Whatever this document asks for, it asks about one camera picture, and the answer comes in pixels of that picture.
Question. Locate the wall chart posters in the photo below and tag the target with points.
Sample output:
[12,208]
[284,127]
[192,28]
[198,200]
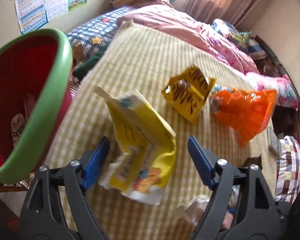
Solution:
[34,14]

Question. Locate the yellow brown wrapper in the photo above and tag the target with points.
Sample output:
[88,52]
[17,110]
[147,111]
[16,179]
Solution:
[187,92]

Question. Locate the pink floral pillow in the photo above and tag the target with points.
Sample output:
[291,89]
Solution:
[286,97]

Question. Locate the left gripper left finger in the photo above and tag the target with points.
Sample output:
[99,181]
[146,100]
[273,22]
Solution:
[42,215]

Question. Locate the plaid cloth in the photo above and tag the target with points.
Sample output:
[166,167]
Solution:
[288,171]

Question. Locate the brown cushion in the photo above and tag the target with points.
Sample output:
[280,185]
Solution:
[121,3]

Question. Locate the grey tin box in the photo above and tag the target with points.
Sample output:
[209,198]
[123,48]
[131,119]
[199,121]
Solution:
[274,143]

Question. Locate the pink quilt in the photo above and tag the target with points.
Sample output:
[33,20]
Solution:
[198,34]

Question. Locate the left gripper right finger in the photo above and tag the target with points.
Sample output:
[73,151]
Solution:
[256,215]

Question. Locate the red bin with green rim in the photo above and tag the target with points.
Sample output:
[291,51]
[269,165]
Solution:
[34,97]

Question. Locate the checked yellow bed mat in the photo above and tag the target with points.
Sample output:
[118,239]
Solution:
[144,59]

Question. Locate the blue checked bed sheet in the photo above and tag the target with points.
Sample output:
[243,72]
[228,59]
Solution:
[97,33]

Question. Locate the yellow snack bag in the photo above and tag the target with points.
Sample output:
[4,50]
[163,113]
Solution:
[147,143]

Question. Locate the white crumpled wrapper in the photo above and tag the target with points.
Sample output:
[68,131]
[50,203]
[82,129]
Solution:
[194,209]

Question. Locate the orange plastic bag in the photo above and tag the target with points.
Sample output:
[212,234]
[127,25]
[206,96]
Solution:
[248,112]

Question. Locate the blue white pillow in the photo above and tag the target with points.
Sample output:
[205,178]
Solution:
[244,41]

